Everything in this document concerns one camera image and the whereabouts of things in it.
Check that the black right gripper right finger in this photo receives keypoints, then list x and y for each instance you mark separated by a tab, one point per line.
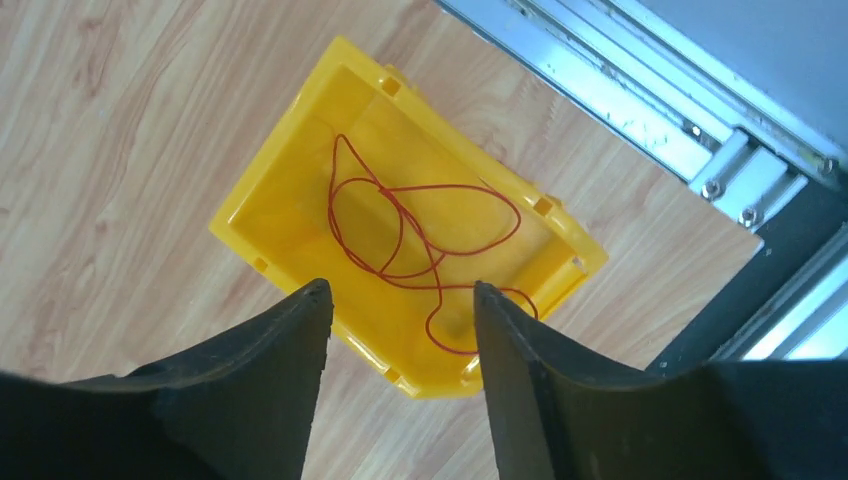
560	410

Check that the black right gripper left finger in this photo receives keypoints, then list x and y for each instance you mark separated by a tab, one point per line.
239	405

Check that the yellow plastic bin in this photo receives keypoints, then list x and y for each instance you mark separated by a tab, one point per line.
363	184

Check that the aluminium side rail right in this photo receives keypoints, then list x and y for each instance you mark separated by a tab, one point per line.
730	143

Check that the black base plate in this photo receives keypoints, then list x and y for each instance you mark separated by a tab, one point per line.
791	238

